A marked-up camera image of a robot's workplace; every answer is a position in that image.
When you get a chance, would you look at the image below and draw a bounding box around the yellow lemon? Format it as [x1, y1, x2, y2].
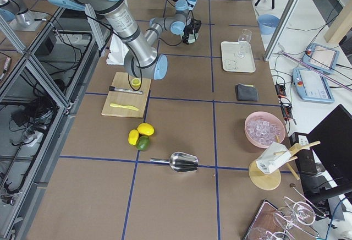
[137, 123, 155, 136]
[128, 129, 140, 146]

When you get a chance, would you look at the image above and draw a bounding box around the wooden stand with box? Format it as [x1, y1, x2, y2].
[249, 141, 321, 190]

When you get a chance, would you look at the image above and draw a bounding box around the black power strip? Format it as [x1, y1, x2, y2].
[274, 83, 296, 124]

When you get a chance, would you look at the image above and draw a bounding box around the wooden cutting board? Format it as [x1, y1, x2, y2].
[101, 72, 151, 118]

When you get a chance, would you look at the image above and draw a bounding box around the cream bear tray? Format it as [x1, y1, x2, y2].
[221, 41, 256, 73]

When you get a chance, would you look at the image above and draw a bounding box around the green lime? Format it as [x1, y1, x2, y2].
[136, 135, 150, 151]

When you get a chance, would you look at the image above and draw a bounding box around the upper teach pendant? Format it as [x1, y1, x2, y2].
[301, 43, 339, 74]

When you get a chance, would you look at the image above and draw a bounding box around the lower teach pendant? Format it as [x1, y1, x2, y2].
[292, 68, 335, 103]

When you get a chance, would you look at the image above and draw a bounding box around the lemon half slice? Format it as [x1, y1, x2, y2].
[131, 78, 141, 87]

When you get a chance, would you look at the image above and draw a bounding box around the clear wine glass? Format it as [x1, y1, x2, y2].
[235, 29, 252, 59]

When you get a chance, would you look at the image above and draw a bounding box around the teach pendant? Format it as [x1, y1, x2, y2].
[301, 43, 339, 74]
[292, 68, 335, 103]

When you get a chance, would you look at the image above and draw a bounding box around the green bowl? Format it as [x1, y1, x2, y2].
[182, 34, 198, 45]

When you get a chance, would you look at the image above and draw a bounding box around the tray with glasses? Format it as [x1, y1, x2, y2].
[242, 196, 326, 239]

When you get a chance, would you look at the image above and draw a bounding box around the yellow plastic knife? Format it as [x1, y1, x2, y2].
[109, 103, 139, 111]

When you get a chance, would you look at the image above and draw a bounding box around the light blue bucket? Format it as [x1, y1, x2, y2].
[257, 14, 280, 35]

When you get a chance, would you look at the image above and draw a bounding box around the pink bowl of ice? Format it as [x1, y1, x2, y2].
[244, 111, 286, 148]

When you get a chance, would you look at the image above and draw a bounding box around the steel muddler bar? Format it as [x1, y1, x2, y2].
[108, 86, 143, 95]

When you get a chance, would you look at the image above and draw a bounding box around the aluminium frame post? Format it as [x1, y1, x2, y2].
[263, 0, 300, 61]

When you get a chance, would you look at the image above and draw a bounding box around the black monitor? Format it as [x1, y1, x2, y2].
[291, 103, 352, 205]

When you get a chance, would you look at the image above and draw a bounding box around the light blue cup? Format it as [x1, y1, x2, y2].
[186, 0, 197, 11]

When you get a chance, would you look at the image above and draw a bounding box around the metal ice scoop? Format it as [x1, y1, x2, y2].
[150, 151, 199, 172]

